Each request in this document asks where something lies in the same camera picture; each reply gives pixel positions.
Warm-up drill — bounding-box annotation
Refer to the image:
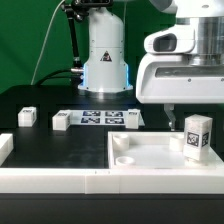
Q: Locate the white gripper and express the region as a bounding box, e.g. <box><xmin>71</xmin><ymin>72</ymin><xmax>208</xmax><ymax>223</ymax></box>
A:
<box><xmin>136</xmin><ymin>53</ymin><xmax>224</xmax><ymax>131</ymax></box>

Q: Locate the white square tabletop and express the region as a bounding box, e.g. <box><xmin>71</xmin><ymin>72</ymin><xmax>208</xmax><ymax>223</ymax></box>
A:
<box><xmin>108</xmin><ymin>132</ymin><xmax>224</xmax><ymax>169</ymax></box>

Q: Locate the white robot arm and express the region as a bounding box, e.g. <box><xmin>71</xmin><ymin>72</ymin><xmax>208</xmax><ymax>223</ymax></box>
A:
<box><xmin>136</xmin><ymin>0</ymin><xmax>224</xmax><ymax>106</ymax></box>

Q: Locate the printed marker sheet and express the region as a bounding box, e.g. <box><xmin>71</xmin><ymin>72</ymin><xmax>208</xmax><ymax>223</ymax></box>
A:
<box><xmin>68</xmin><ymin>109</ymin><xmax>146</xmax><ymax>127</ymax></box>

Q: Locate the white U-shaped obstacle fence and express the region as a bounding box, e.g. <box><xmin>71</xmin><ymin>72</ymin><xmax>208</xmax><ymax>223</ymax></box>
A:
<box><xmin>0</xmin><ymin>134</ymin><xmax>224</xmax><ymax>194</ymax></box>

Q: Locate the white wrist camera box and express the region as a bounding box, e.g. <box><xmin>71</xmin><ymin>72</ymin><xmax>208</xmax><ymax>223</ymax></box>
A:
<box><xmin>144</xmin><ymin>26</ymin><xmax>195</xmax><ymax>54</ymax></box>

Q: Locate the black cable bundle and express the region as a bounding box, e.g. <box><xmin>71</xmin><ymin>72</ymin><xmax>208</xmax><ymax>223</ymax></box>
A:
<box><xmin>34</xmin><ymin>67</ymin><xmax>84</xmax><ymax>87</ymax></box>

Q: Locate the grey cable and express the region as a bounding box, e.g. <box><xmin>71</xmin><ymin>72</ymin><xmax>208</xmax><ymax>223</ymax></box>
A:
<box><xmin>30</xmin><ymin>0</ymin><xmax>66</xmax><ymax>86</ymax></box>

